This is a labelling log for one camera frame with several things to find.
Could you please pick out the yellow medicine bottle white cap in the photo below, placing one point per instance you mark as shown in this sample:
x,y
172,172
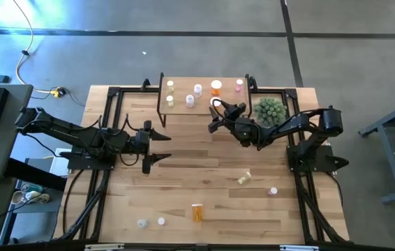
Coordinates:
x,y
244,178
170,100
170,85

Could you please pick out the teal can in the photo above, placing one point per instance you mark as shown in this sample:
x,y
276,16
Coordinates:
x,y
31,188

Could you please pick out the pink medicine bottle white cap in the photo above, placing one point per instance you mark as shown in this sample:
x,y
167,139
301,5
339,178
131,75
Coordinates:
x,y
272,191
161,220
239,84

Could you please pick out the grey metal table frame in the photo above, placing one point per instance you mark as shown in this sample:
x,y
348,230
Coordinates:
x,y
389,157

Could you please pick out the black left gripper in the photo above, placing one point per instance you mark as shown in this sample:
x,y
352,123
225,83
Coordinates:
x,y
138,143

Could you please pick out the grey side desk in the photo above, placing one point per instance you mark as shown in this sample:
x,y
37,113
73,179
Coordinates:
x,y
5,146

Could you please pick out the black diagonal bar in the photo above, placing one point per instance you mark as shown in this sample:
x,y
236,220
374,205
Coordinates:
x,y
33,173

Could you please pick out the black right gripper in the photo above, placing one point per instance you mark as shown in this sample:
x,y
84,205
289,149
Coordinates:
x,y
244,130

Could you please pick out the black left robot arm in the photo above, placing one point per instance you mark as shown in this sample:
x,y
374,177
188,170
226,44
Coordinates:
x,y
68,130

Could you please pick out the silver aluminium bracket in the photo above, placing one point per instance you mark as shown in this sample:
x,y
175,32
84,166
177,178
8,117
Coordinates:
x,y
104,247
298,248

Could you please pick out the green succulent grey pot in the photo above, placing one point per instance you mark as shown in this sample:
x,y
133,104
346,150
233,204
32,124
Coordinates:
x,y
270,111

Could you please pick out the wooden shelf black metal frame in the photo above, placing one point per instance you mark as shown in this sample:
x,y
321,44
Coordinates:
x,y
180,109

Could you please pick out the masking tape roll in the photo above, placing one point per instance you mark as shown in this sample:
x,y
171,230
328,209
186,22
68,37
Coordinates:
x,y
17,197

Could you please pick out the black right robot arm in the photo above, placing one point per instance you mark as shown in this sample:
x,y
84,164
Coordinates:
x,y
295,123

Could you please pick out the black aluminium rig frame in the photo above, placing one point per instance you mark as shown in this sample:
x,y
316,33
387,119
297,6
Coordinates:
x,y
138,90

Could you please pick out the yellow power plug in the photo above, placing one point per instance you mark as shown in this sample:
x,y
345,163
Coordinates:
x,y
57,93

